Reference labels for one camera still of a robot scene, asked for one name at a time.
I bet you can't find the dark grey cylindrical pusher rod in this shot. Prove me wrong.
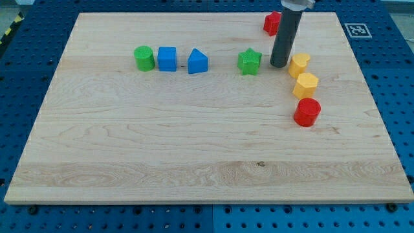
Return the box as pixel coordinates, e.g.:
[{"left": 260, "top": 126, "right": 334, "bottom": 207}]
[{"left": 270, "top": 8, "right": 303, "bottom": 68}]

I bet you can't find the silver rod mount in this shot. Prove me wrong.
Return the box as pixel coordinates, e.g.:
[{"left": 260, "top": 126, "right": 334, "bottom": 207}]
[{"left": 281, "top": 0, "right": 315, "bottom": 11}]

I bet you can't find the yellow heart block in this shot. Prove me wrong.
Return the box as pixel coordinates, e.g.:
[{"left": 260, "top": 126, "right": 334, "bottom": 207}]
[{"left": 288, "top": 53, "right": 311, "bottom": 79}]

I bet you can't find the yellow hexagon block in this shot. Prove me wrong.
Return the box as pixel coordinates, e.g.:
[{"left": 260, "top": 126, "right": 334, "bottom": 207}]
[{"left": 292, "top": 72, "right": 319, "bottom": 100}]

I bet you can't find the red star block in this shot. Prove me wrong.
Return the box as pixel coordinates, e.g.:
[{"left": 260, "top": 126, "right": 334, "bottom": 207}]
[{"left": 263, "top": 11, "right": 281, "bottom": 36}]

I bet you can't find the green star block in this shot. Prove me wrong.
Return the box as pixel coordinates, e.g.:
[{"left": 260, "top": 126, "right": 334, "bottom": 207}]
[{"left": 237, "top": 48, "right": 262, "bottom": 75}]

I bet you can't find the white fiducial marker tag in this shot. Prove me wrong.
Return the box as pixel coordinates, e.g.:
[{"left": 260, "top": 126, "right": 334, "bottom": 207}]
[{"left": 345, "top": 23, "right": 372, "bottom": 38}]

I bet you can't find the red cylinder block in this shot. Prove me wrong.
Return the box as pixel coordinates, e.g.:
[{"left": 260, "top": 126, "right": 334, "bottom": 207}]
[{"left": 294, "top": 98, "right": 321, "bottom": 127}]

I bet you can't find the blue triangle block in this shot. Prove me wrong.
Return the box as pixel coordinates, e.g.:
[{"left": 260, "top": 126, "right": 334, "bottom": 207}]
[{"left": 188, "top": 49, "right": 208, "bottom": 74}]

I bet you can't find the blue cube block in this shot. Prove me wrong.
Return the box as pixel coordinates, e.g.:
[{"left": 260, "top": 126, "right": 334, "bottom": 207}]
[{"left": 157, "top": 47, "right": 177, "bottom": 72}]

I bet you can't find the green cylinder block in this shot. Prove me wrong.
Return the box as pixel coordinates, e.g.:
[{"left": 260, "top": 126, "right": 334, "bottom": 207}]
[{"left": 133, "top": 45, "right": 155, "bottom": 72}]

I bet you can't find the wooden board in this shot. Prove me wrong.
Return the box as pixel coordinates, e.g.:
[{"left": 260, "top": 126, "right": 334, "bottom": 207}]
[{"left": 5, "top": 12, "right": 413, "bottom": 205}]

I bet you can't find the yellow black hazard tape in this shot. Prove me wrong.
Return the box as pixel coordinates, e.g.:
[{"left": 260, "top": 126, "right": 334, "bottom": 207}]
[{"left": 1, "top": 12, "right": 25, "bottom": 46}]

